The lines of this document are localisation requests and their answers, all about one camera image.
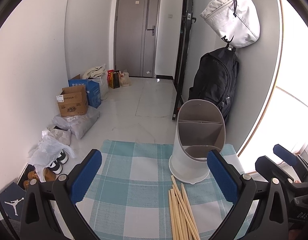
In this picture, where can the brown cardboard box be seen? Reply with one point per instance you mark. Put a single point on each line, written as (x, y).
(72, 101)

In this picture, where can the black metal rack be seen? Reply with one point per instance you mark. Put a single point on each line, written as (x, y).
(187, 20)

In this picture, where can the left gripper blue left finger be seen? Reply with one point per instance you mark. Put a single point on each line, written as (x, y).
(38, 220)

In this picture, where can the black backpack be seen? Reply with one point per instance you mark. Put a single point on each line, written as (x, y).
(216, 78)

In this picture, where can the grey door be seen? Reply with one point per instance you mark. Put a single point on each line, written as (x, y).
(135, 36)

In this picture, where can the beige plastic bag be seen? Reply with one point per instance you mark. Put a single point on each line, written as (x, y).
(124, 78)

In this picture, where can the beige cloth bag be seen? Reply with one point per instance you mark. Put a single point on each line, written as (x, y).
(94, 72)

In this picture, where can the red yellow shopping bag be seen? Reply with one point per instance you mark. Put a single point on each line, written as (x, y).
(113, 79)

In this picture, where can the white grey utensil holder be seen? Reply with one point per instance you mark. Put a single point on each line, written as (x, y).
(200, 128)

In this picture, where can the grey plastic parcel bag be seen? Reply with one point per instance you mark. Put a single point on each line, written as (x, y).
(79, 125)

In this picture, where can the brown shoe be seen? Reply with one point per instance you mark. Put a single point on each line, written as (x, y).
(48, 175)

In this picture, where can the white plastic bag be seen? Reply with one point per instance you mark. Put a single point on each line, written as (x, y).
(53, 142)

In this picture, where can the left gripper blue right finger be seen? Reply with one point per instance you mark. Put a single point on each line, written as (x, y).
(270, 220)

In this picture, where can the white hanging bag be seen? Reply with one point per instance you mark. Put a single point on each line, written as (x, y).
(236, 22)

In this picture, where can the black white sneaker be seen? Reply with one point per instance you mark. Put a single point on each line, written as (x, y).
(57, 165)

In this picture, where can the blue cardboard box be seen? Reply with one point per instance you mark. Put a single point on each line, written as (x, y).
(92, 90)

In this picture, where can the wooden chopstick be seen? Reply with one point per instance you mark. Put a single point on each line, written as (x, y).
(181, 219)
(176, 215)
(184, 227)
(186, 223)
(173, 229)
(185, 198)

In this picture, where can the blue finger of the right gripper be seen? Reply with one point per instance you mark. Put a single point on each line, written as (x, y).
(268, 170)
(298, 163)

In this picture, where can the dark blue shoe box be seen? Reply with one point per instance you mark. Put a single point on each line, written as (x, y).
(12, 200)

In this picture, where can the teal plaid tablecloth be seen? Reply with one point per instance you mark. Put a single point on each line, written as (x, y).
(128, 198)

